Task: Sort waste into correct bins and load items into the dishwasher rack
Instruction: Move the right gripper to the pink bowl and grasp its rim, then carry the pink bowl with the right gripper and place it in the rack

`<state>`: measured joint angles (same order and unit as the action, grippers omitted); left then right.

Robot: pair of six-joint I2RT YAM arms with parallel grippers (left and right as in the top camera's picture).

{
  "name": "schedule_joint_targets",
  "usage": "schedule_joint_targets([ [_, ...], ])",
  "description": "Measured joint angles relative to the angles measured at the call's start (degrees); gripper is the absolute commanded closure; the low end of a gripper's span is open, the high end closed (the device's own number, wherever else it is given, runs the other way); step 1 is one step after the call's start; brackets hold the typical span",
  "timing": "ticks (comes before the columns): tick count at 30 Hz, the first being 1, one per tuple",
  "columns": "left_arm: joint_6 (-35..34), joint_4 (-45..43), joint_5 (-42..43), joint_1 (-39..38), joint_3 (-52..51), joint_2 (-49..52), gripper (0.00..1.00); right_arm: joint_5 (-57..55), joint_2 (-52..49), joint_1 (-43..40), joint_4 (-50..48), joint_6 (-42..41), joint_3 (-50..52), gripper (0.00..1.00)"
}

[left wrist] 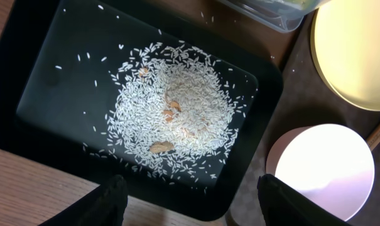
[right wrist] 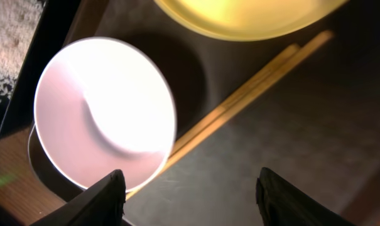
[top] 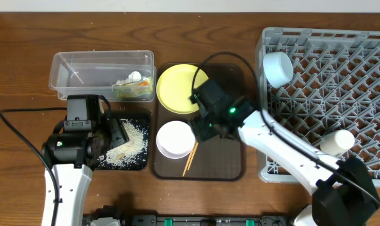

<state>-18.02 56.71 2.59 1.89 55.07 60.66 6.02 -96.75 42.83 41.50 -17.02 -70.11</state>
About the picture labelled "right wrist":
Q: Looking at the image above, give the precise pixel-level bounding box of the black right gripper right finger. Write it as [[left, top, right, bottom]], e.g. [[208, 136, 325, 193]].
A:
[[256, 167, 354, 226]]

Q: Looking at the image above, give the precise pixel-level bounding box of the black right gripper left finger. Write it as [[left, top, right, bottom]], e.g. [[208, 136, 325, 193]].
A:
[[32, 169, 126, 226]]

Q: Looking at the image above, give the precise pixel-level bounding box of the white rice bowl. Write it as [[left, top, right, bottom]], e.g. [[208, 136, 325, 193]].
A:
[[33, 37, 177, 192]]

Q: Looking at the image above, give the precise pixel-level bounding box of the wooden chopstick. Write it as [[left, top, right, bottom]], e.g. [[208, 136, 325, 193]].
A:
[[170, 44, 300, 156], [125, 30, 335, 201]]

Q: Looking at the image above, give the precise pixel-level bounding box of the yellow plate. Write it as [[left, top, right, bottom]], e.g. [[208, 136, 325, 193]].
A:
[[153, 0, 350, 42]]

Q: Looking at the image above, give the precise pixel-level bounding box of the rice pile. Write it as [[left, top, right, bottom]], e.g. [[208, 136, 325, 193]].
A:
[[0, 0, 44, 105]]

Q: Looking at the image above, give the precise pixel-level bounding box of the black waste tray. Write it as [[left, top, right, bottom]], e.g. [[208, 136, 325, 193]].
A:
[[0, 0, 81, 139]]

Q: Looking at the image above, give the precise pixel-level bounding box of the brown serving tray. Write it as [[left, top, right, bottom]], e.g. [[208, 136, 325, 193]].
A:
[[29, 0, 380, 226]]

